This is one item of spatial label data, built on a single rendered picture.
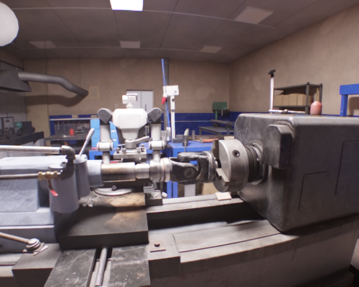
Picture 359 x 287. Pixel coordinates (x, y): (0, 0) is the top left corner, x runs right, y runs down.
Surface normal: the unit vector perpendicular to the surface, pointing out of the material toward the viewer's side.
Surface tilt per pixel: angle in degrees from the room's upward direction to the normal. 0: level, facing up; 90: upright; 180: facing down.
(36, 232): 90
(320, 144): 90
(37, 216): 62
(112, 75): 90
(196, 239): 0
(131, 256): 0
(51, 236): 90
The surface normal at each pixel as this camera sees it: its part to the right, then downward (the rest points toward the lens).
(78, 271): 0.00, -0.99
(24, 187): 0.20, -0.09
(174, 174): -0.09, 0.16
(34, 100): 0.21, 0.16
